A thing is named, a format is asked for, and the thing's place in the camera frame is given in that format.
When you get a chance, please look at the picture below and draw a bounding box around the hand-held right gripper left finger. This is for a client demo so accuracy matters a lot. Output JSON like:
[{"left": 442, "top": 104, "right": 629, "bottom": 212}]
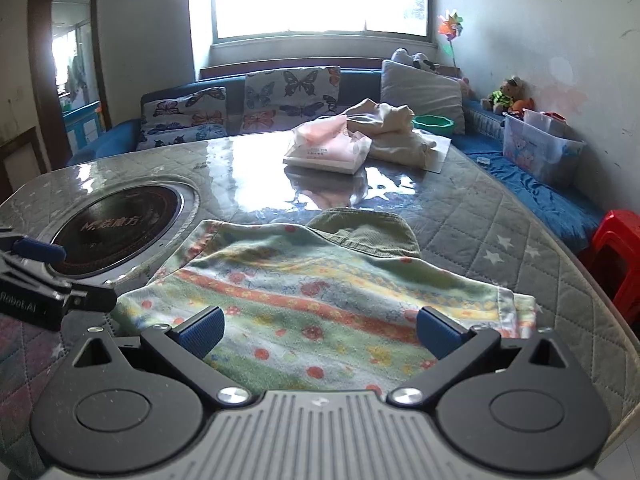
[{"left": 72, "top": 306, "right": 252, "bottom": 407}]

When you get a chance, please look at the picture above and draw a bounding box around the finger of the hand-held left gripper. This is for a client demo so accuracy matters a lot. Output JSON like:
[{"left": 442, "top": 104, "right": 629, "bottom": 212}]
[
  {"left": 0, "top": 256, "right": 119, "bottom": 313},
  {"left": 0, "top": 229, "right": 66, "bottom": 262}
]

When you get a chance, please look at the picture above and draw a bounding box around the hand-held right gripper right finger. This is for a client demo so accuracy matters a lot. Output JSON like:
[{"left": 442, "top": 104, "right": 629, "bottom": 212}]
[{"left": 388, "top": 306, "right": 586, "bottom": 406}]

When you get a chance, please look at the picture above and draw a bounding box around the green patterned baby garment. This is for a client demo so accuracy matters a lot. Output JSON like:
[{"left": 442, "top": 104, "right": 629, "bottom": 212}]
[{"left": 107, "top": 207, "right": 539, "bottom": 396}]

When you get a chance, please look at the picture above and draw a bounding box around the teddy bear in green clothes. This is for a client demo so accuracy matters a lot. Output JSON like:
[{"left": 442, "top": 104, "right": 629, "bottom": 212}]
[{"left": 481, "top": 76, "right": 523, "bottom": 115}]

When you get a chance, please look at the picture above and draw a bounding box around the black round induction cooktop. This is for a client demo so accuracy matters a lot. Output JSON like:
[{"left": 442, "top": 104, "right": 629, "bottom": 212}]
[{"left": 37, "top": 182, "right": 201, "bottom": 281}]

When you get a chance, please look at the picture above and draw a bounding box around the blue cabinet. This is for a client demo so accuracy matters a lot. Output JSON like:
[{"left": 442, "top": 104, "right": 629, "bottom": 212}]
[{"left": 62, "top": 101, "right": 103, "bottom": 156}]

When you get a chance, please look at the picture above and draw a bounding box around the blue sofa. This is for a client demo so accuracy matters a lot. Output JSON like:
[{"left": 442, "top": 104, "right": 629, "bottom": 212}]
[{"left": 67, "top": 67, "right": 606, "bottom": 256}]

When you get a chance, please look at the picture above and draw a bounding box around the small butterfly print cushion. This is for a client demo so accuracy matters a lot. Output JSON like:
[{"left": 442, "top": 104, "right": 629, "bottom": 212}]
[
  {"left": 137, "top": 122, "right": 228, "bottom": 152},
  {"left": 141, "top": 87, "right": 228, "bottom": 128}
]

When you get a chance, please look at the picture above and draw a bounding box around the red plastic stool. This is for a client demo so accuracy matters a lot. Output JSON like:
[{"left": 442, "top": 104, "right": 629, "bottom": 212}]
[{"left": 580, "top": 209, "right": 640, "bottom": 326}]

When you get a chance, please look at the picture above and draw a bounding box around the cream garment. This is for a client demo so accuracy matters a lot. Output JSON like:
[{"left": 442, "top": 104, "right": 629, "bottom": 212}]
[{"left": 345, "top": 99, "right": 439, "bottom": 169}]

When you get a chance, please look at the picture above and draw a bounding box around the clear plastic storage box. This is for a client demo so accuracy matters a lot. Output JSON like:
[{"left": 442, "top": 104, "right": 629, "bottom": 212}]
[{"left": 501, "top": 110, "right": 586, "bottom": 188}]

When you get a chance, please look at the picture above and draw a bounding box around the green plastic bowl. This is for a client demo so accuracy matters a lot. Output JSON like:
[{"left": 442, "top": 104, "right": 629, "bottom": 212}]
[{"left": 412, "top": 114, "right": 456, "bottom": 135}]

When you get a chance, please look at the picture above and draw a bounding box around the white tissue pack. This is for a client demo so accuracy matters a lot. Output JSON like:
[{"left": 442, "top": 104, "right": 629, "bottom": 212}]
[{"left": 282, "top": 115, "right": 373, "bottom": 176}]

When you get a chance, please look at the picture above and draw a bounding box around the small clear plastic container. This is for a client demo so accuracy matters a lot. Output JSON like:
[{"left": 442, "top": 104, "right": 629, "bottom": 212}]
[{"left": 522, "top": 109, "right": 568, "bottom": 139}]

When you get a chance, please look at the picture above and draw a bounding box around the grey pillow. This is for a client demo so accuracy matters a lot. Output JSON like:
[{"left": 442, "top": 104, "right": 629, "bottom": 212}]
[{"left": 380, "top": 59, "right": 466, "bottom": 136}]

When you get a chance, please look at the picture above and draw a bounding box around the large butterfly print cushion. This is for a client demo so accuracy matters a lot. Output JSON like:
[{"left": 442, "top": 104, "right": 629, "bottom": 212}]
[{"left": 243, "top": 66, "right": 342, "bottom": 136}]

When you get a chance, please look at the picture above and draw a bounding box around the black and white plush toy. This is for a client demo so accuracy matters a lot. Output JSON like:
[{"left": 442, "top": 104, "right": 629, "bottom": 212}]
[{"left": 391, "top": 47, "right": 442, "bottom": 72}]

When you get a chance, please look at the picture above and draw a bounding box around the colourful pinwheel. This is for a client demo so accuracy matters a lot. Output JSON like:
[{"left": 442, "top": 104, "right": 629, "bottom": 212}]
[{"left": 437, "top": 9, "right": 465, "bottom": 68}]

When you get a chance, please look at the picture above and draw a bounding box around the brown door frame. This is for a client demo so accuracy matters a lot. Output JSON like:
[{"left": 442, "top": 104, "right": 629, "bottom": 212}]
[{"left": 27, "top": 0, "right": 113, "bottom": 171}]

